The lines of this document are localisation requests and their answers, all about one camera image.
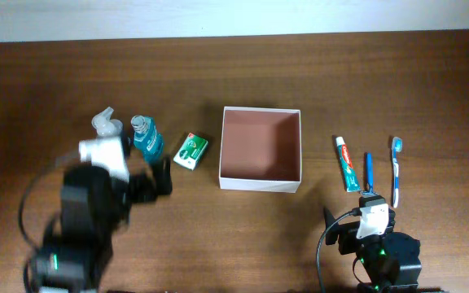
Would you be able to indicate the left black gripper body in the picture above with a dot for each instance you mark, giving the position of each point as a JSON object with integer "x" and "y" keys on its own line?
{"x": 149, "y": 185}

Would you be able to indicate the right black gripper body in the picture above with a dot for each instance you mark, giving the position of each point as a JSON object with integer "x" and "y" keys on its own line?
{"x": 347, "y": 238}

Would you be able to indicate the green white soap box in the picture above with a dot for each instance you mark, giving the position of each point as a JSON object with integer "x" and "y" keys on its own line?
{"x": 191, "y": 151}

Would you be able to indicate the teal mouthwash bottle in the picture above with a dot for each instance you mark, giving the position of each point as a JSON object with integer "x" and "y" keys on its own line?
{"x": 147, "y": 139}

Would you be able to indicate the clear foaming soap pump bottle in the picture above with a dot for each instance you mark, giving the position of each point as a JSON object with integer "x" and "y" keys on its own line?
{"x": 107, "y": 127}

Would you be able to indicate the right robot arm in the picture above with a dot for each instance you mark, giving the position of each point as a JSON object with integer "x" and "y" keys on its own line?
{"x": 390, "y": 258}

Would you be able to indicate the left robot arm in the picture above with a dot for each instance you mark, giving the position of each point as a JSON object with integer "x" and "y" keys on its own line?
{"x": 77, "y": 242}

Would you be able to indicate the green red toothpaste tube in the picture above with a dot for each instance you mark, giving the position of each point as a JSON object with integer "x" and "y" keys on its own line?
{"x": 350, "y": 177}

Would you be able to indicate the blue disposable razor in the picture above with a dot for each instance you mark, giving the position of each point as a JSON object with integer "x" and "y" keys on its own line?
{"x": 369, "y": 191}

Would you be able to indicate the blue white toothbrush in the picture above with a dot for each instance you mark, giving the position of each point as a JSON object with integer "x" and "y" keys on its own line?
{"x": 396, "y": 148}

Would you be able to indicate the white open cardboard box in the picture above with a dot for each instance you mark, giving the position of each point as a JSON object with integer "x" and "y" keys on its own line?
{"x": 261, "y": 149}

